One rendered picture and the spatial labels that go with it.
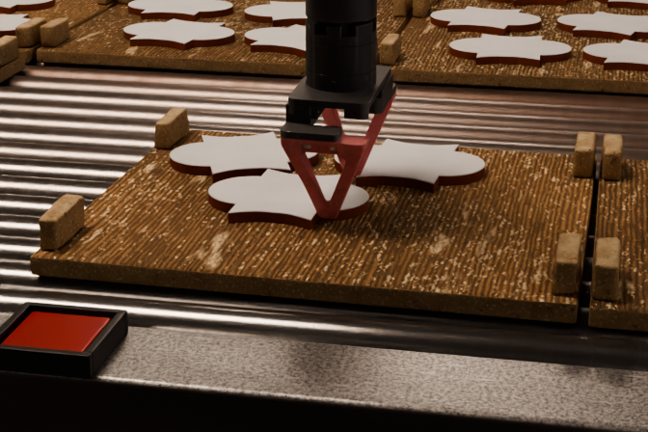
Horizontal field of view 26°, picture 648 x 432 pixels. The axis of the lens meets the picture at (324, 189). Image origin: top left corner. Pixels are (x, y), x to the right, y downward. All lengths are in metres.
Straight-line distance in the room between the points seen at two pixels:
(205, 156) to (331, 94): 0.20
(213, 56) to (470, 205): 0.59
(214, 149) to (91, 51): 0.47
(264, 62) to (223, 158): 0.40
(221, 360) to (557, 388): 0.22
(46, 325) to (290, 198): 0.27
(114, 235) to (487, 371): 0.34
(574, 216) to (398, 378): 0.30
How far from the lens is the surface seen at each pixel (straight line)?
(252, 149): 1.29
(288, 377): 0.93
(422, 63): 1.65
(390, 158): 1.26
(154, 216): 1.15
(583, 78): 1.61
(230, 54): 1.69
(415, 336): 0.98
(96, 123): 1.49
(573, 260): 1.00
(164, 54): 1.70
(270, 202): 1.15
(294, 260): 1.06
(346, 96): 1.10
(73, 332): 0.97
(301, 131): 1.09
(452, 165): 1.25
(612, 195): 1.22
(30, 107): 1.57
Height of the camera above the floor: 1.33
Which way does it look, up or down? 19 degrees down
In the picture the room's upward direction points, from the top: straight up
